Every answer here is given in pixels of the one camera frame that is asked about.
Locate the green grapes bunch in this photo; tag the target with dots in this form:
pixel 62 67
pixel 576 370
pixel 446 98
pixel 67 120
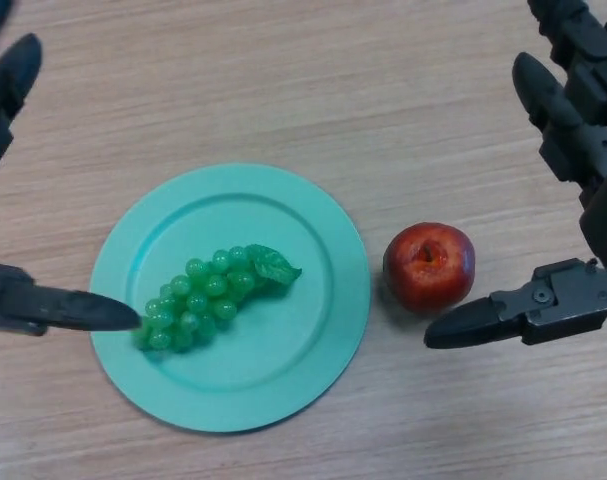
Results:
pixel 203 295

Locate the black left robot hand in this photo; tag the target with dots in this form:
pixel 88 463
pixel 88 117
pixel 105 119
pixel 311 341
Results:
pixel 58 307

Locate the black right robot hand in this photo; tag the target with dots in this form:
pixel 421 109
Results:
pixel 573 300

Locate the teal round plate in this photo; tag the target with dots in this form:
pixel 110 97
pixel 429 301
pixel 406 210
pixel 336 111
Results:
pixel 283 360

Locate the red apple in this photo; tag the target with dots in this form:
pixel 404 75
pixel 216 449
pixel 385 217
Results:
pixel 428 272

